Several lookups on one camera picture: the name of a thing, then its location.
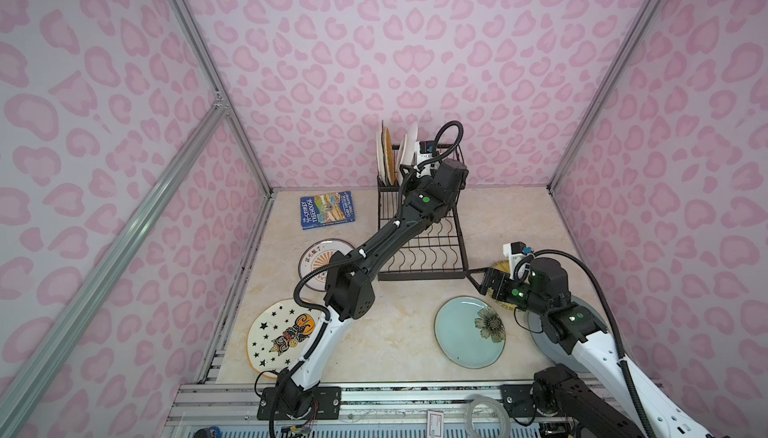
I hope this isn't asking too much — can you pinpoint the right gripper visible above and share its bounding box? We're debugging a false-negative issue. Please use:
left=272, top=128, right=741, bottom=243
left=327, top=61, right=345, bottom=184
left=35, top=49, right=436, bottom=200
left=464, top=268, right=550, bottom=317

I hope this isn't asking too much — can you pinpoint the white plate green rim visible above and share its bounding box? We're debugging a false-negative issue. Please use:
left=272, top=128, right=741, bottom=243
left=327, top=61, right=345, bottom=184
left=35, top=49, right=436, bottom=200
left=397, top=122, right=419, bottom=182

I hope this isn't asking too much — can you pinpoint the orange woven bamboo plate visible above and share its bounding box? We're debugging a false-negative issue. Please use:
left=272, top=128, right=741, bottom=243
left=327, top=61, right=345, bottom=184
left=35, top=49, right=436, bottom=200
left=382, top=126, right=397, bottom=186

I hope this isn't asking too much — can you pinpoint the mint green flower plate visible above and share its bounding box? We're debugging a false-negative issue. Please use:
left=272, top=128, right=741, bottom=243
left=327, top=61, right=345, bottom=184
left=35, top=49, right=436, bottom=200
left=434, top=296, right=506, bottom=369

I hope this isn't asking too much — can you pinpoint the yellow green woven plate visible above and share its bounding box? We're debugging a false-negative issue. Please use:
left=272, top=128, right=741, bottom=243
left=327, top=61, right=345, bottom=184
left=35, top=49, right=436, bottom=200
left=487, top=261, right=513, bottom=308

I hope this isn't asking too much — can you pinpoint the cream floral plate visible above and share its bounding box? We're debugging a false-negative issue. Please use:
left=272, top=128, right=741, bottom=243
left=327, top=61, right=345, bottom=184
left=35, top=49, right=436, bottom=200
left=374, top=121, right=387, bottom=186

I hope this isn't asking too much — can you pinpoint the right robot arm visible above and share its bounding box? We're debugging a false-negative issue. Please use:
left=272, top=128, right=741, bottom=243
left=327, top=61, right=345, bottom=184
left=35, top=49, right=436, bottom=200
left=465, top=249, right=711, bottom=437

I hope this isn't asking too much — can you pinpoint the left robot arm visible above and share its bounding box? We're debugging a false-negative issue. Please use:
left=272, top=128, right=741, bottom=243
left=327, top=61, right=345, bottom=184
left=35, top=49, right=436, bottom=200
left=267, top=158, right=468, bottom=427

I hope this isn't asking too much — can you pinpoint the blue treehouse book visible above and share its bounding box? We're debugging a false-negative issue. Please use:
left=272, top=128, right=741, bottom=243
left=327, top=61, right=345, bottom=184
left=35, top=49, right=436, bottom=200
left=299, top=191, right=356, bottom=230

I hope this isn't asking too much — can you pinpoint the white plate orange sunburst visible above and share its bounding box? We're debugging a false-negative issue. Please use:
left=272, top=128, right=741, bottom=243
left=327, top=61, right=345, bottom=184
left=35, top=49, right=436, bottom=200
left=298, top=238, right=353, bottom=292

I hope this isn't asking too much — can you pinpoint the star pattern cartoon plate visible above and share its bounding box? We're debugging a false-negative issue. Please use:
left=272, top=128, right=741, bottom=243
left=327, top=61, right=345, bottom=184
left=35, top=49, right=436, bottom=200
left=246, top=299, right=324, bottom=372

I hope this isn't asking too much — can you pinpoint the black wire dish rack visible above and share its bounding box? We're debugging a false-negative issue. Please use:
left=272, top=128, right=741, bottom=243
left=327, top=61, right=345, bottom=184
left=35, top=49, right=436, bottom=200
left=377, top=176, right=468, bottom=282

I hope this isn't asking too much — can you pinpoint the white cable coil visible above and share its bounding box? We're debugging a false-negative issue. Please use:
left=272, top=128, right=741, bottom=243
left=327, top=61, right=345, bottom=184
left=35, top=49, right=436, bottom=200
left=465, top=395, right=511, bottom=438

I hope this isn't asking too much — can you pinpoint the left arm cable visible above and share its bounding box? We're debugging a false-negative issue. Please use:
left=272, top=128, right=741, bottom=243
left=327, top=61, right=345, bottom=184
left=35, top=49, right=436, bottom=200
left=292, top=120, right=465, bottom=322

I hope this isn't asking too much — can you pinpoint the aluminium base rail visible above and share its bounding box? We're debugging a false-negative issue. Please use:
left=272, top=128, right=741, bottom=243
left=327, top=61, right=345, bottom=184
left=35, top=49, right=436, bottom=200
left=162, top=380, right=579, bottom=437

